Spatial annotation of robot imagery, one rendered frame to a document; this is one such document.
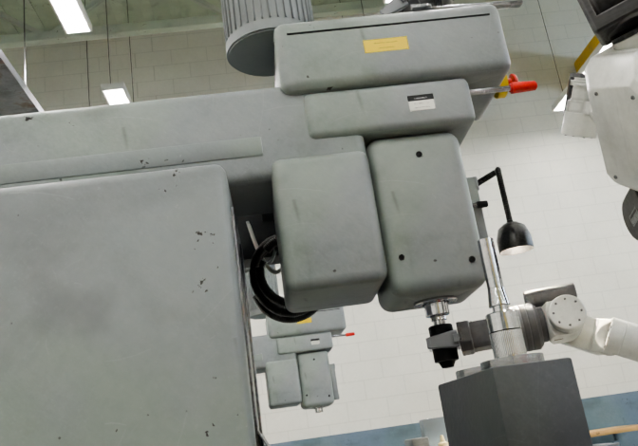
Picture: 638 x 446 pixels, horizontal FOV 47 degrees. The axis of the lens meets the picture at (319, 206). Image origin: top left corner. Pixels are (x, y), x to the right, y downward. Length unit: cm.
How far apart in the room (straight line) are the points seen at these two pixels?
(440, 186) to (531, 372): 50
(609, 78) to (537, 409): 58
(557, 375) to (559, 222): 782
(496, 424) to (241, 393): 39
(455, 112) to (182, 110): 53
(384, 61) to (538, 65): 817
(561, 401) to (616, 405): 758
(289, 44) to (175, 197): 42
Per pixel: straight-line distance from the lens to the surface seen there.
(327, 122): 143
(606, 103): 135
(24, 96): 535
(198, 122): 145
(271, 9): 158
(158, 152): 143
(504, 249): 156
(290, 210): 136
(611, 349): 145
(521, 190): 885
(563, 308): 141
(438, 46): 153
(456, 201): 143
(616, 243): 904
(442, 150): 146
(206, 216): 125
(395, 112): 145
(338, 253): 134
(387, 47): 151
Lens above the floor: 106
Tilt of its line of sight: 18 degrees up
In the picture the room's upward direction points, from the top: 8 degrees counter-clockwise
